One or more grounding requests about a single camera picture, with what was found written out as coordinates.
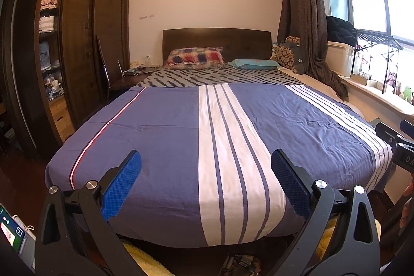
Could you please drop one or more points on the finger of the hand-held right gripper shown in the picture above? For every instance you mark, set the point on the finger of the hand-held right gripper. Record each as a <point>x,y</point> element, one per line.
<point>388,133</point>
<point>407,126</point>

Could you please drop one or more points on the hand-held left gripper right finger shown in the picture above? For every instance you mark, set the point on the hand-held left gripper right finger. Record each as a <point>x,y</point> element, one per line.
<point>291,187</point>

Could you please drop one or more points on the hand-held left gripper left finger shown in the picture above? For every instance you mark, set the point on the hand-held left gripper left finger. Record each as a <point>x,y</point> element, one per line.
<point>121,188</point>

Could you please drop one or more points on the person's right hand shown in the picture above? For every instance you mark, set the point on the person's right hand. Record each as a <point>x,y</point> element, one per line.
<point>408,205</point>

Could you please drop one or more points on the dark green cloth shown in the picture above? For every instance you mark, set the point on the dark green cloth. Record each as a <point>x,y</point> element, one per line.
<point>375,122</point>

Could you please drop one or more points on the green frog toy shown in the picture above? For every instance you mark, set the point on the green frog toy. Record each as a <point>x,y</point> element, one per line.
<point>407,93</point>

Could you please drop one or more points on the white window sill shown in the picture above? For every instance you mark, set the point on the white window sill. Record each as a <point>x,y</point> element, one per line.
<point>381,99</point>

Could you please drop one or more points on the brown monkey plush toy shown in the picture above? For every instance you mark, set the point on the brown monkey plush toy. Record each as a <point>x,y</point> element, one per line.
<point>392,78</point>

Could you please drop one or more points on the small cardboard box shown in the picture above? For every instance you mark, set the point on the small cardboard box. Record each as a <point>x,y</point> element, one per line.
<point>360,79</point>

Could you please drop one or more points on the blue white striped bed cover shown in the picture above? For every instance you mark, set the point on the blue white striped bed cover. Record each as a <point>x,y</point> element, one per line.
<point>161,133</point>

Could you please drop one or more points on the yellow fluffy towel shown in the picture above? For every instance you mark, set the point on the yellow fluffy towel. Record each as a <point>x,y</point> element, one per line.
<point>142,258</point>

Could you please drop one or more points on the white storage box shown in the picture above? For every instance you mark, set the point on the white storage box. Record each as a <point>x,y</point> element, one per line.
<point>339,59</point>

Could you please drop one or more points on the black metal rack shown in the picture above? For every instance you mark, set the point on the black metal rack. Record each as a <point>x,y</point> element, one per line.
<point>375,41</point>

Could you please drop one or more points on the dark wooden nightstand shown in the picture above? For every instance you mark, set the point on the dark wooden nightstand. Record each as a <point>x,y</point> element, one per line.
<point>129,80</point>

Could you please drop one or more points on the black padded cloth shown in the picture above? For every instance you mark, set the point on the black padded cloth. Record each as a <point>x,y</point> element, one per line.
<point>339,28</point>

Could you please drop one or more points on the grey bag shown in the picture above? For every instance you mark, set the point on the grey bag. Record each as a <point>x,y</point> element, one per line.
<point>299,59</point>

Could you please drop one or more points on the smartphone with green screen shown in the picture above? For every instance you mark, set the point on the smartphone with green screen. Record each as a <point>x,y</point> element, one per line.
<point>9,227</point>

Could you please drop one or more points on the pile of small items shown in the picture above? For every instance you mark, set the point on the pile of small items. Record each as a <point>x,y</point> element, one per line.
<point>53,85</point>

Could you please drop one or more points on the teal pillow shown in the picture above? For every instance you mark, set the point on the teal pillow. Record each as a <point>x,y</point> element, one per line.
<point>254,64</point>

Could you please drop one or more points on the brown patterned cushion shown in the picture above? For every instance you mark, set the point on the brown patterned cushion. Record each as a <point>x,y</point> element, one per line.
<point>286,54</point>

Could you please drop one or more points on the grey zigzag patterned blanket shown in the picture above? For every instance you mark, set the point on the grey zigzag patterned blanket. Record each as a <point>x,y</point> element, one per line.
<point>200,75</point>

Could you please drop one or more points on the checked red blue pillow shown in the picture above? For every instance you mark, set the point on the checked red blue pillow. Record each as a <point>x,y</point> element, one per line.
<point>194,57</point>

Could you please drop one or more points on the light blue folded clothes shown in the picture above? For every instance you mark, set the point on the light blue folded clothes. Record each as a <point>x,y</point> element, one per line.
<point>48,56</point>

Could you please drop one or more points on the brown curtain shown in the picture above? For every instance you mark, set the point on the brown curtain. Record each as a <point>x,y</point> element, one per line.
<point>300,4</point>

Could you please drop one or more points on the dark wooden wardrobe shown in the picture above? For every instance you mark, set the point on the dark wooden wardrobe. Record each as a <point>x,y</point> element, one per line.
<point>81,36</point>

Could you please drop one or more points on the dark wooden headboard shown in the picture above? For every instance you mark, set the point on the dark wooden headboard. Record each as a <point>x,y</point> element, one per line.
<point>226,38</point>

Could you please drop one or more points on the white folded clothes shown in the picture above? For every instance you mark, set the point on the white folded clothes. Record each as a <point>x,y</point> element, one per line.
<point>47,23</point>

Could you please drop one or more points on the pink folded clothes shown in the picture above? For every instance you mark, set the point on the pink folded clothes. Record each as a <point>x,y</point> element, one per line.
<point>49,0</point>

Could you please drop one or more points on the white wall socket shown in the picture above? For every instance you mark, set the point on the white wall socket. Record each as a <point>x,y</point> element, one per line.
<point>148,60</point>

